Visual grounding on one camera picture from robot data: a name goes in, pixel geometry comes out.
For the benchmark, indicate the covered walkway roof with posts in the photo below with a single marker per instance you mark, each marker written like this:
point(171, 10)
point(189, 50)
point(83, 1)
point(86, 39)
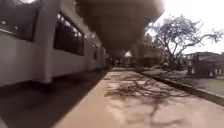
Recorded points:
point(116, 23)

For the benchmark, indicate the brown concrete path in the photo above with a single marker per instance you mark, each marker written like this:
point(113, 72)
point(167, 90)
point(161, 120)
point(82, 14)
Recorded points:
point(133, 110)

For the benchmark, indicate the bare branching tree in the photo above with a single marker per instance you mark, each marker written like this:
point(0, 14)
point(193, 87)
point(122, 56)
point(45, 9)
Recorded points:
point(172, 50)

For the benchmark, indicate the concrete kerb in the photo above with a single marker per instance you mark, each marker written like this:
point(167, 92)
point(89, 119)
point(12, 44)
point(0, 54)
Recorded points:
point(186, 88)

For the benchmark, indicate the grey building with dark windows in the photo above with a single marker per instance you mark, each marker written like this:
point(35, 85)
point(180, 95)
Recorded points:
point(20, 60)

